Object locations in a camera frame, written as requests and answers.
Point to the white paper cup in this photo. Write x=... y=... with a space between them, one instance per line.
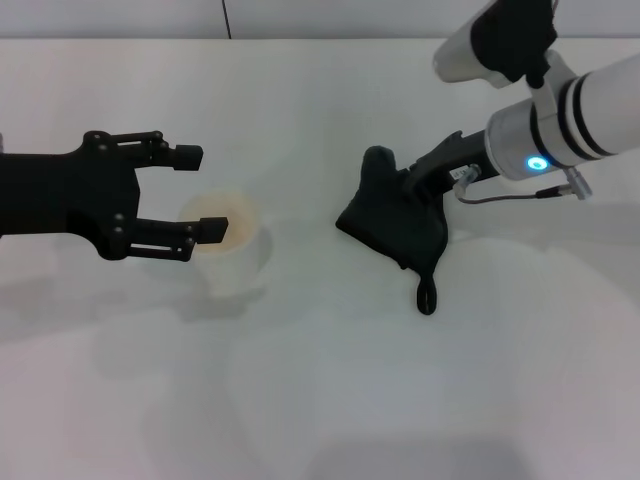
x=240 y=260

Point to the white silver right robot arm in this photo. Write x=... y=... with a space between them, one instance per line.
x=565 y=120

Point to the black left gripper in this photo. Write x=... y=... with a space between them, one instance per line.
x=55 y=195

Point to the dark blue rag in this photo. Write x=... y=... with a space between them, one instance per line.
x=395 y=220

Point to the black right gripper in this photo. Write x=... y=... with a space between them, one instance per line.
x=462 y=155

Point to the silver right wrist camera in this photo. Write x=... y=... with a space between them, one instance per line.
x=495 y=45

